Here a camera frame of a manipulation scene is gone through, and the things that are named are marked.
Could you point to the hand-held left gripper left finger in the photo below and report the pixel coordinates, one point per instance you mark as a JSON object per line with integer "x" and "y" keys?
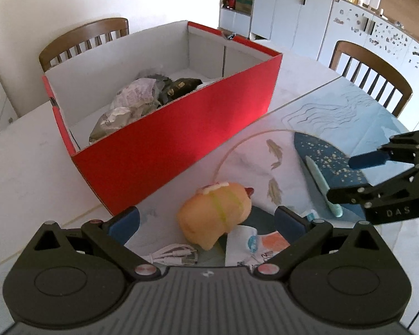
{"x": 125, "y": 220}

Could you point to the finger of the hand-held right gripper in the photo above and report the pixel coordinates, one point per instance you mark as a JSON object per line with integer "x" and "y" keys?
{"x": 352, "y": 195}
{"x": 368, "y": 159}

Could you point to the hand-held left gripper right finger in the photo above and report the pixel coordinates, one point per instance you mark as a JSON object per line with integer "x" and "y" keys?
{"x": 289, "y": 221}

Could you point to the teal toothbrush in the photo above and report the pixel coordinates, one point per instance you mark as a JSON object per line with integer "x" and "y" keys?
{"x": 317, "y": 178}

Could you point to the red cardboard box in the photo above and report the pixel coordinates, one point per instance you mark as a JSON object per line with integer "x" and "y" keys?
{"x": 181, "y": 139}

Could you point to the dark brown snack packet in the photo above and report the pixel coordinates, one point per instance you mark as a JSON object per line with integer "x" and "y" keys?
{"x": 181, "y": 85}

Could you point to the small white tube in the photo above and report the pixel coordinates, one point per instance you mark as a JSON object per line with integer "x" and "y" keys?
{"x": 309, "y": 214}

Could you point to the white snack packet orange print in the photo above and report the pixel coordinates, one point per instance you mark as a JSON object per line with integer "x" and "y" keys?
{"x": 244, "y": 247}

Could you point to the orange pig squeeze toy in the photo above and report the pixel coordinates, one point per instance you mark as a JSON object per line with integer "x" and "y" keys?
{"x": 209, "y": 216}

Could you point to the crumpled silver wrapper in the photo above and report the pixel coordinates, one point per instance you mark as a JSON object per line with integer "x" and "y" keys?
{"x": 136, "y": 94}
{"x": 111, "y": 123}

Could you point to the brown wooden chair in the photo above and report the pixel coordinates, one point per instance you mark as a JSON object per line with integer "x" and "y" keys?
{"x": 83, "y": 29}
{"x": 377, "y": 59}

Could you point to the small white side cabinet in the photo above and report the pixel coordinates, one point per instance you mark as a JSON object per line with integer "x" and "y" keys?
{"x": 0, "y": 104}

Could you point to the red toy figure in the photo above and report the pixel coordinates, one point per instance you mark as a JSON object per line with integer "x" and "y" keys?
{"x": 232, "y": 0}

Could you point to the white wood wall cabinet unit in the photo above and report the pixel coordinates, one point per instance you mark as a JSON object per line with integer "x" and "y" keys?
{"x": 293, "y": 14}

